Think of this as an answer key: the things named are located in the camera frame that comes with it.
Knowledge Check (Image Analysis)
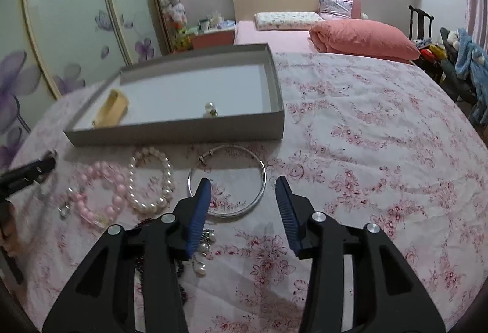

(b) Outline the lilac small pillow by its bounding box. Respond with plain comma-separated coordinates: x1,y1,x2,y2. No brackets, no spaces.
318,0,354,20

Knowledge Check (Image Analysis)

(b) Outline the salmon folded duvet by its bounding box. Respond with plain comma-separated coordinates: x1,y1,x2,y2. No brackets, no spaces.
309,19,420,62

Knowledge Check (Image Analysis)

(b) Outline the grey cardboard tray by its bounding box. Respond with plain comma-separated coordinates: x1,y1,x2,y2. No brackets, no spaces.
65,44,285,146

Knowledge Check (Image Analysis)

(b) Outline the blue plush blanket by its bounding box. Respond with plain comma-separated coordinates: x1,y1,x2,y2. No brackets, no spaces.
440,27,487,125

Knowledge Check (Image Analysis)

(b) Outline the thin silver bangle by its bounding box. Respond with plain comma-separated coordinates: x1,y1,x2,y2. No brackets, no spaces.
186,144,268,221

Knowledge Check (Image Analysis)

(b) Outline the stack of plush toys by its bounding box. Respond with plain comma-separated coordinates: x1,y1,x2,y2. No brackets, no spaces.
159,0,191,53

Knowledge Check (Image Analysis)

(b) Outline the pink curtain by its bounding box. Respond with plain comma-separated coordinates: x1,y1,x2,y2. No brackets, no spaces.
467,0,488,50

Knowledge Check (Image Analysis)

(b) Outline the pink bead bracelet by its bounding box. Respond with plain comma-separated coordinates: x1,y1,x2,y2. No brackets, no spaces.
66,160,128,229

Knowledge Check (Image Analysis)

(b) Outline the pearl cluster brooch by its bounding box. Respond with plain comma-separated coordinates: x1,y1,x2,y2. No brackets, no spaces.
191,229,216,278

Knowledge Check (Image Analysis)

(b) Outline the dark wooden chair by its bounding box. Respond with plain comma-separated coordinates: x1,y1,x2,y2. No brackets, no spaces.
409,5,434,46

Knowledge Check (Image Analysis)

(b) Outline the floral pink bedsheet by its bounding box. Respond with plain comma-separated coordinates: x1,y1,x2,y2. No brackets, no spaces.
12,54,487,332

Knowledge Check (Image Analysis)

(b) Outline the pink bedside table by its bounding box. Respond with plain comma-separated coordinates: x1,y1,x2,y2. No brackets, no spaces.
191,28,235,49

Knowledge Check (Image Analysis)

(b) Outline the single pearl earring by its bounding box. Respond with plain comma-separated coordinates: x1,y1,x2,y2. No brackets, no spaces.
204,102,218,117

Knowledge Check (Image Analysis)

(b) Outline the dark red bead necklace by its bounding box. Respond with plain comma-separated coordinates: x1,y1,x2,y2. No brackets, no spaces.
133,216,192,307

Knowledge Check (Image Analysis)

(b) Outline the yellow wrist watch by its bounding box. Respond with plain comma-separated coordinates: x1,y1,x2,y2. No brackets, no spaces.
92,89,129,129

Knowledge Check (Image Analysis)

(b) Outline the floral white pillow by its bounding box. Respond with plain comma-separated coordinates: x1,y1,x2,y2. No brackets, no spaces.
255,11,323,31

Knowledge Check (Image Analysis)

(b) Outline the white mug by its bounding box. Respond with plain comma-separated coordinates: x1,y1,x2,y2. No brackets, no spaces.
199,19,211,33

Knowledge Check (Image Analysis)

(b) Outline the sliding glass wardrobe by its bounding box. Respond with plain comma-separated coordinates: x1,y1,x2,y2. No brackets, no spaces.
1,0,169,168

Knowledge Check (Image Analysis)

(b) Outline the white pearl bracelet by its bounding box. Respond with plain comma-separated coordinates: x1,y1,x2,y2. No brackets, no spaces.
126,146,175,215

